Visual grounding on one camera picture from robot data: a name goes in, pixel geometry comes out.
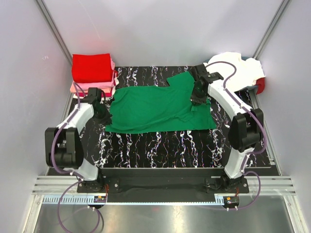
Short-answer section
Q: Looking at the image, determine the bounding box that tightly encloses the green t shirt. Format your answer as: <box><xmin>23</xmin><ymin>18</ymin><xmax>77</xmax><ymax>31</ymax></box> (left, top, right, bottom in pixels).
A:
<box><xmin>105</xmin><ymin>72</ymin><xmax>216</xmax><ymax>134</ymax></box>

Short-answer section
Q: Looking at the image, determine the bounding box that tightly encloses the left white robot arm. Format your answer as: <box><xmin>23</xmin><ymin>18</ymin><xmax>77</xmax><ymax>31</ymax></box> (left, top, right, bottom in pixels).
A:
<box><xmin>45</xmin><ymin>87</ymin><xmax>112</xmax><ymax>192</ymax></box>

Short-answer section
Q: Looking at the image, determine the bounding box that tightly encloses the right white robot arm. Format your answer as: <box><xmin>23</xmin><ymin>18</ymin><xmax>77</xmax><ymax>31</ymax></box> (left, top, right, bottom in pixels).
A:
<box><xmin>190</xmin><ymin>64</ymin><xmax>266</xmax><ymax>193</ymax></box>

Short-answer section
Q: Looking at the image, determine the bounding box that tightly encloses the folded pink t shirt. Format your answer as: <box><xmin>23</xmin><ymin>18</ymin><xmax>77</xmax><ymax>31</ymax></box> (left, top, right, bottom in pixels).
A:
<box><xmin>73</xmin><ymin>61</ymin><xmax>116</xmax><ymax>89</ymax></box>

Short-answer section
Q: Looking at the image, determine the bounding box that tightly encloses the folded peach t shirt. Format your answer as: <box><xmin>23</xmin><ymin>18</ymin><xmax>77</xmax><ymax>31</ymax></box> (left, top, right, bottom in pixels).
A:
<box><xmin>70</xmin><ymin>84</ymin><xmax>116</xmax><ymax>94</ymax></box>

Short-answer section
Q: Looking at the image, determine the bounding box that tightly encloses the folded red t shirt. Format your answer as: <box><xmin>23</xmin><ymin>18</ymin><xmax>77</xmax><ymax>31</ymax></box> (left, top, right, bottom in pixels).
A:
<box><xmin>71</xmin><ymin>53</ymin><xmax>114</xmax><ymax>83</ymax></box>

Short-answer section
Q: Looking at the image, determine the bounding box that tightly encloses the crumpled white t shirt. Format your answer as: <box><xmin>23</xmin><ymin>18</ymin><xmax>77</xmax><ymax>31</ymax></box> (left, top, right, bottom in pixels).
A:
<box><xmin>204</xmin><ymin>52</ymin><xmax>265</xmax><ymax>92</ymax></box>

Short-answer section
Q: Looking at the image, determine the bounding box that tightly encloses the black marbled table mat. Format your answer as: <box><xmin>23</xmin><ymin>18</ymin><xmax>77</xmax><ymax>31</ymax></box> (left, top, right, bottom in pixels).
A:
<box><xmin>52</xmin><ymin>65</ymin><xmax>272</xmax><ymax>168</ymax></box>

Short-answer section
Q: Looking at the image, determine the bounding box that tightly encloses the crumpled red t shirt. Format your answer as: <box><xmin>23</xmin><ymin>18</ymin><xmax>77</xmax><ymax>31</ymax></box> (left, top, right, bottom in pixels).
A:
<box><xmin>253</xmin><ymin>77</ymin><xmax>265</xmax><ymax>95</ymax></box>

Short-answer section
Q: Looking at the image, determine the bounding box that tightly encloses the left small circuit board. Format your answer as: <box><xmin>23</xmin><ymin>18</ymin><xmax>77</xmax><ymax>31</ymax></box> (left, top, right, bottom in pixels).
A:
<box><xmin>94</xmin><ymin>196</ymin><xmax>107</xmax><ymax>203</ymax></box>

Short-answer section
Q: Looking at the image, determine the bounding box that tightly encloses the small circuit board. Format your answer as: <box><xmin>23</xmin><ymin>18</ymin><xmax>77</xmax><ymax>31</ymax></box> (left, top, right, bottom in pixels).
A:
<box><xmin>94</xmin><ymin>196</ymin><xmax>107</xmax><ymax>203</ymax></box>
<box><xmin>224</xmin><ymin>196</ymin><xmax>240</xmax><ymax>205</ymax></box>

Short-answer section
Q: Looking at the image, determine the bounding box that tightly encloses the right small circuit board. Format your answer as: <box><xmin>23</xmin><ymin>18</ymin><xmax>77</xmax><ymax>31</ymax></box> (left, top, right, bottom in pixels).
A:
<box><xmin>224</xmin><ymin>196</ymin><xmax>240</xmax><ymax>205</ymax></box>

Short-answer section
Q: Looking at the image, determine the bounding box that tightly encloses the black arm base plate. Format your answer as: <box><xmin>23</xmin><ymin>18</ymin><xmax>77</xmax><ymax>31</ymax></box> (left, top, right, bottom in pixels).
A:
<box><xmin>77</xmin><ymin>168</ymin><xmax>249</xmax><ymax>204</ymax></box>

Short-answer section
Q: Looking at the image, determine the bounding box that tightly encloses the aluminium front rail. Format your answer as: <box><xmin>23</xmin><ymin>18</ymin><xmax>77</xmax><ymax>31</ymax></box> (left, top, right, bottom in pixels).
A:
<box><xmin>32</xmin><ymin>176</ymin><xmax>296</xmax><ymax>205</ymax></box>

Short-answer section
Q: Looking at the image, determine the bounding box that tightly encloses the left aluminium frame post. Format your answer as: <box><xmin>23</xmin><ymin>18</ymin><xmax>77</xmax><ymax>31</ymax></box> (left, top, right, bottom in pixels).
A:
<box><xmin>35</xmin><ymin>0</ymin><xmax>72</xmax><ymax>65</ymax></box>

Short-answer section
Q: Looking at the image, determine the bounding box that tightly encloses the aluminium frame post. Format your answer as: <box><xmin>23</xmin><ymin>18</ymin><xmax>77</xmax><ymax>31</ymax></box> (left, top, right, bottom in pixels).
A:
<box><xmin>35</xmin><ymin>0</ymin><xmax>72</xmax><ymax>65</ymax></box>
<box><xmin>252</xmin><ymin>0</ymin><xmax>292</xmax><ymax>60</ymax></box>

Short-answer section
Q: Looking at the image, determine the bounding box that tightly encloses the right aluminium frame post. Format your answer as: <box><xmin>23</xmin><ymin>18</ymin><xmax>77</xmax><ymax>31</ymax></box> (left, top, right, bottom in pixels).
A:
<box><xmin>252</xmin><ymin>0</ymin><xmax>292</xmax><ymax>60</ymax></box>

